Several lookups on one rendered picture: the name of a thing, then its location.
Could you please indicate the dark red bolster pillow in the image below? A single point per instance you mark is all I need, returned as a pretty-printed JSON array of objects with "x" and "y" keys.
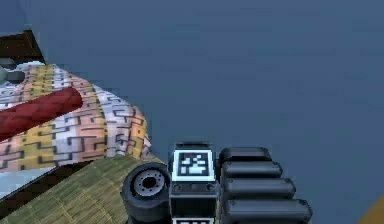
[{"x": 36, "y": 111}]

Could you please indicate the grey dumbbell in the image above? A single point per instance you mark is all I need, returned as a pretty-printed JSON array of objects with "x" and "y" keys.
[{"x": 10, "y": 76}]

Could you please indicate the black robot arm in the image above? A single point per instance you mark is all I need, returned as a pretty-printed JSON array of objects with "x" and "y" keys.
[{"x": 260, "y": 193}]

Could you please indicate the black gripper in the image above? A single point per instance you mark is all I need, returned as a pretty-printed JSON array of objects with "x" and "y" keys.
[{"x": 146, "y": 191}]

